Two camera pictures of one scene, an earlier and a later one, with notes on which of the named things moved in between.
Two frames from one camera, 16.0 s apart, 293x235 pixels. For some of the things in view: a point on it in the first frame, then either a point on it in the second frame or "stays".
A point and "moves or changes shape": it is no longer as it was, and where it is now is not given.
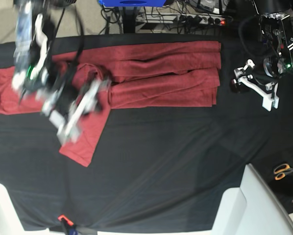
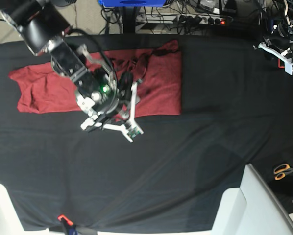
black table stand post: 129,13 stays
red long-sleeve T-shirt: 139,74 moves or changes shape
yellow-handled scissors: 280,171 stays
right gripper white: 270,99 → 291,65
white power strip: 181,18 stays
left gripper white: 69,109 → 125,95
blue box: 132,3 stays
